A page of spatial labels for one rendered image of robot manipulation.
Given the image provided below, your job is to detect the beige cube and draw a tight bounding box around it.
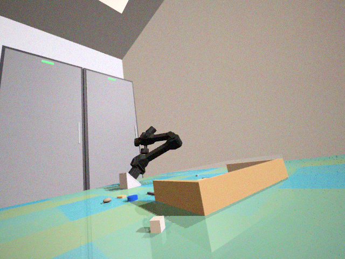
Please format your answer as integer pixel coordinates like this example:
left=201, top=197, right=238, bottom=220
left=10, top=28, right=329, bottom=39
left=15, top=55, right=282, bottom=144
left=149, top=216, right=165, bottom=234

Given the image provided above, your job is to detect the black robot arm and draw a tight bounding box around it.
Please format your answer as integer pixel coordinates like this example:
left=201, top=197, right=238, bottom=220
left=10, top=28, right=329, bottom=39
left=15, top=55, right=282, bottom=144
left=128, top=126, right=182, bottom=180

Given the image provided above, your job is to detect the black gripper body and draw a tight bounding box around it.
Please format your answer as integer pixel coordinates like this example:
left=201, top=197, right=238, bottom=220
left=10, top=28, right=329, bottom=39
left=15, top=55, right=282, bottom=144
left=141, top=142, right=149, bottom=154

